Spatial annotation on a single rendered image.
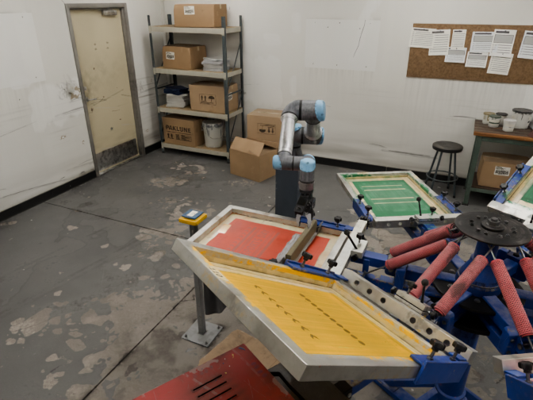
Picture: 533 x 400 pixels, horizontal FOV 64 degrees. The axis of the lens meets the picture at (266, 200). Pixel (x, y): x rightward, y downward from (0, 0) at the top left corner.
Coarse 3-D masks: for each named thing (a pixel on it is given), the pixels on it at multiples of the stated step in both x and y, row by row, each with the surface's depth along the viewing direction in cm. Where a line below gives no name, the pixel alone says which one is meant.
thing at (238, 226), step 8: (232, 224) 256; (240, 224) 256; (248, 224) 256; (256, 224) 256; (232, 232) 248; (240, 232) 248; (280, 232) 248; (288, 232) 248; (296, 232) 248; (280, 240) 239; (288, 240) 239; (320, 240) 239; (328, 240) 239; (312, 248) 231; (320, 248) 231
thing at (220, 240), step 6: (222, 234) 245; (210, 240) 239; (216, 240) 239; (222, 240) 239; (228, 240) 239; (216, 246) 233; (222, 246) 233; (270, 246) 233; (270, 252) 227; (276, 252) 227; (264, 258) 223; (270, 258) 223; (312, 264) 217
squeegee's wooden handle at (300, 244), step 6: (312, 222) 236; (306, 228) 230; (312, 228) 232; (306, 234) 225; (312, 234) 235; (300, 240) 218; (306, 240) 227; (294, 246) 213; (300, 246) 218; (288, 252) 208; (294, 252) 211; (300, 252) 220; (288, 258) 207; (294, 258) 212
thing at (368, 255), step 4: (368, 252) 212; (372, 252) 212; (376, 252) 212; (364, 256) 209; (368, 256) 208; (372, 256) 208; (376, 256) 208; (380, 256) 208; (384, 256) 208; (388, 256) 209; (352, 260) 213; (356, 260) 212; (360, 260) 211; (372, 260) 208; (376, 260) 207; (380, 260) 206; (384, 260) 205; (372, 264) 209; (376, 264) 208; (380, 264) 207; (384, 264) 206; (384, 268) 207
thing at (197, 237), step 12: (216, 216) 258; (228, 216) 266; (252, 216) 264; (264, 216) 260; (276, 216) 258; (204, 228) 245; (324, 228) 245; (192, 240) 232; (336, 252) 221; (324, 264) 211
